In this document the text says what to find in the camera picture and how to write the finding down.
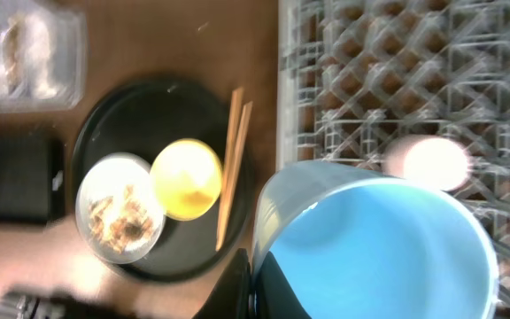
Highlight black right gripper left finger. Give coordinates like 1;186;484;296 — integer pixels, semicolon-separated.
194;248;251;319

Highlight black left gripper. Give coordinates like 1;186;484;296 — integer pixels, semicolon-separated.
0;290;130;319

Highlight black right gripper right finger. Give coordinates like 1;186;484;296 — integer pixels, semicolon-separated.
254;253;310;319

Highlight light blue plastic cup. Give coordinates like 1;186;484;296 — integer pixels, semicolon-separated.
252;160;499;319

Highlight pink plastic cup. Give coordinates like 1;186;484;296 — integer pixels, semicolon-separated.
382;135;473;191

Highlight gold snack wrapper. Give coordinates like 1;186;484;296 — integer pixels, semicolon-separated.
2;17;24;95

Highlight white paper napkin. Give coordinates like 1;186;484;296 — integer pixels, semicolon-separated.
0;12;59;100

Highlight black rectangular waste bin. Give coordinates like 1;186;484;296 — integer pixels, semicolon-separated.
0;135;66;226

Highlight grey dishwasher rack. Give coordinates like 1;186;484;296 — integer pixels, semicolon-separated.
276;0;510;318

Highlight clear plastic waste bin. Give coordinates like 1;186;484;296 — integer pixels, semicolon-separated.
0;0;88;113

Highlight food scraps on plate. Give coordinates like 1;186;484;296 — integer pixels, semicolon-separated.
89;184;156;253

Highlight grey plate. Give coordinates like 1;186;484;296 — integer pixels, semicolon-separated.
75;152;166;264

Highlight yellow plastic bowl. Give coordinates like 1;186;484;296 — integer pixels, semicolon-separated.
150;138;222;222

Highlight wooden chopstick right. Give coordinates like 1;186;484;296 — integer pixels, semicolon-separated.
215;101;254;253

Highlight wooden chopstick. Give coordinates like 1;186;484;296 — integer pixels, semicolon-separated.
216;88;243;251
215;101;254;253

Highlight wooden chopstick left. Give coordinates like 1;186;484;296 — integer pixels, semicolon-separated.
216;88;243;251

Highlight round black tray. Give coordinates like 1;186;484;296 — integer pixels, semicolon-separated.
70;76;255;283

